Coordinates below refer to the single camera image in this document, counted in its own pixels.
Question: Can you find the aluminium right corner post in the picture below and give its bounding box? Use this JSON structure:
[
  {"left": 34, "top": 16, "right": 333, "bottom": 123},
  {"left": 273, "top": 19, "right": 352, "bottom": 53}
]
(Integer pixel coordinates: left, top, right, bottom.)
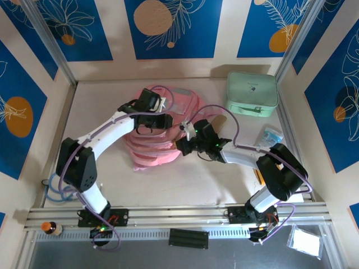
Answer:
[{"left": 274, "top": 0, "right": 326, "bottom": 85}]

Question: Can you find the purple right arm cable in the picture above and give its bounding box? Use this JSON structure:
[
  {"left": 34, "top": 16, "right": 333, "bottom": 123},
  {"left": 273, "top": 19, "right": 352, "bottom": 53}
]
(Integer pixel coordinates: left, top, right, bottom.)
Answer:
[{"left": 186, "top": 104, "right": 314, "bottom": 244}]

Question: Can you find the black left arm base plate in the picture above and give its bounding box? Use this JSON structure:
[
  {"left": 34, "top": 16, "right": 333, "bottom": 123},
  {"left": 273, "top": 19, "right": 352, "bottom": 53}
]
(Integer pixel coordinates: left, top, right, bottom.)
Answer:
[{"left": 77, "top": 208, "right": 130, "bottom": 228}]

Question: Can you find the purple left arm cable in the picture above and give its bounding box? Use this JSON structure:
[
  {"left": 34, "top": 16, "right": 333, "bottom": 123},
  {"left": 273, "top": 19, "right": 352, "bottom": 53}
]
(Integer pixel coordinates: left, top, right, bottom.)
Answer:
[{"left": 57, "top": 85, "right": 176, "bottom": 252}]

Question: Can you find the pink student backpack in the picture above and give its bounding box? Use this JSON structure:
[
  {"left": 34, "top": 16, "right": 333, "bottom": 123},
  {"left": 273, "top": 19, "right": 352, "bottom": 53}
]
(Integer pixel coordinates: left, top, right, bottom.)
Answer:
[{"left": 123, "top": 83, "right": 225, "bottom": 171}]

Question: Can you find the orange yellow small box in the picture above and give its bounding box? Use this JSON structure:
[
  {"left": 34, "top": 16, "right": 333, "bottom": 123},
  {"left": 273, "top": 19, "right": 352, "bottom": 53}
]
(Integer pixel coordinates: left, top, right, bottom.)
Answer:
[{"left": 254, "top": 168, "right": 266, "bottom": 185}]

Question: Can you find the black ribbed plate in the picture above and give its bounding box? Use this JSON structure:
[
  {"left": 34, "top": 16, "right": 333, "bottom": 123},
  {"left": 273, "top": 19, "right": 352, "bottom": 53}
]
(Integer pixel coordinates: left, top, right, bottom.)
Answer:
[{"left": 168, "top": 228, "right": 210, "bottom": 250}]

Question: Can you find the blue floral wall poster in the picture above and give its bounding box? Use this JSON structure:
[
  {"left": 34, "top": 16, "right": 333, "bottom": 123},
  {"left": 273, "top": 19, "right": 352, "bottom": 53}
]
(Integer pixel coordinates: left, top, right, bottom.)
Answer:
[
  {"left": 0, "top": 39, "right": 48, "bottom": 180},
  {"left": 291, "top": 0, "right": 346, "bottom": 76},
  {"left": 124, "top": 0, "right": 224, "bottom": 61},
  {"left": 304, "top": 26, "right": 359, "bottom": 174},
  {"left": 237, "top": 0, "right": 311, "bottom": 59},
  {"left": 0, "top": 0, "right": 59, "bottom": 81},
  {"left": 35, "top": 0, "right": 114, "bottom": 62}
]

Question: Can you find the mint green zip case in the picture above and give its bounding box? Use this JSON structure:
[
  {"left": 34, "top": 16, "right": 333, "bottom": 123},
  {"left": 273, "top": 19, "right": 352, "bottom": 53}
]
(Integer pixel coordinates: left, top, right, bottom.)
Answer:
[{"left": 225, "top": 71, "right": 279, "bottom": 118}]

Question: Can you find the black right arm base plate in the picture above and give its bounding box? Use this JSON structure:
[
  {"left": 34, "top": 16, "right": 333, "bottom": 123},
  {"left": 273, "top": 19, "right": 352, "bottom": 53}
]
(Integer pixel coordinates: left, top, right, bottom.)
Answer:
[{"left": 227, "top": 206, "right": 280, "bottom": 225}]

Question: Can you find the blue tissue pack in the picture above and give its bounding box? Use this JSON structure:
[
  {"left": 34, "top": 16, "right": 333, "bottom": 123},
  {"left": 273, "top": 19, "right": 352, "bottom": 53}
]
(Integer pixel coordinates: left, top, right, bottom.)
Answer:
[{"left": 254, "top": 126, "right": 283, "bottom": 146}]

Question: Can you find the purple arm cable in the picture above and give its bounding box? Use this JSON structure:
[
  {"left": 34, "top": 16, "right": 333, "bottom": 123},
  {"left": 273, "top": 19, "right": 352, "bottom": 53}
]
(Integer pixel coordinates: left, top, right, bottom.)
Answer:
[
  {"left": 186, "top": 104, "right": 314, "bottom": 244},
  {"left": 57, "top": 85, "right": 176, "bottom": 252}
]

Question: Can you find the aluminium left corner post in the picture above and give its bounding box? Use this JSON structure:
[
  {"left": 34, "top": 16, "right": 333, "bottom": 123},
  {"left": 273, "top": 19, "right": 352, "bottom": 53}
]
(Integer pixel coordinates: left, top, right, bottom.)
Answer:
[{"left": 21, "top": 0, "right": 79, "bottom": 86}]

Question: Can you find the aluminium corner post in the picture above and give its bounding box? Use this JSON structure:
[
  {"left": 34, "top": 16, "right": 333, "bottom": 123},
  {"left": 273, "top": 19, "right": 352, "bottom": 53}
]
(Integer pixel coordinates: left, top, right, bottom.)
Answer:
[
  {"left": 274, "top": 0, "right": 326, "bottom": 85},
  {"left": 21, "top": 0, "right": 79, "bottom": 86}
]

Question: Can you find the light blue hose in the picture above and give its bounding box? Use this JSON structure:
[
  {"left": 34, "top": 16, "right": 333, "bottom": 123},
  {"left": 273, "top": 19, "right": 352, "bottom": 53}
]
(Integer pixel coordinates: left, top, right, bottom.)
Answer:
[{"left": 44, "top": 172, "right": 76, "bottom": 202}]

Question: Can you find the aluminium front rail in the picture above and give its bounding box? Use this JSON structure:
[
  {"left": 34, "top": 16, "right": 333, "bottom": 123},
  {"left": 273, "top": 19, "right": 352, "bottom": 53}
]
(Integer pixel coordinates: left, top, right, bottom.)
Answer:
[{"left": 24, "top": 205, "right": 329, "bottom": 231}]

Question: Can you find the slotted grey cable duct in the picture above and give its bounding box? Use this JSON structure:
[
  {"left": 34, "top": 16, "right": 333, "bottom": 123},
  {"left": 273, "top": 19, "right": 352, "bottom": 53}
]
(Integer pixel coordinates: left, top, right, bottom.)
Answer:
[{"left": 35, "top": 228, "right": 252, "bottom": 242}]

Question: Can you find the brown bottle with orange cap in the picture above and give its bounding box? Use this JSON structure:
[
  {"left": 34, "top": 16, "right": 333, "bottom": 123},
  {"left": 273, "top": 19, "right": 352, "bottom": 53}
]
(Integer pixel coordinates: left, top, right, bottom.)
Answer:
[{"left": 41, "top": 221, "right": 64, "bottom": 236}]

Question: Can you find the clear plastic bag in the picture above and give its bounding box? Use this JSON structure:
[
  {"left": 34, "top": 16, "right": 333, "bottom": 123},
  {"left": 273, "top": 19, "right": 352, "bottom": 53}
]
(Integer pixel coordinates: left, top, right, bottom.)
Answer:
[{"left": 288, "top": 224, "right": 323, "bottom": 260}]

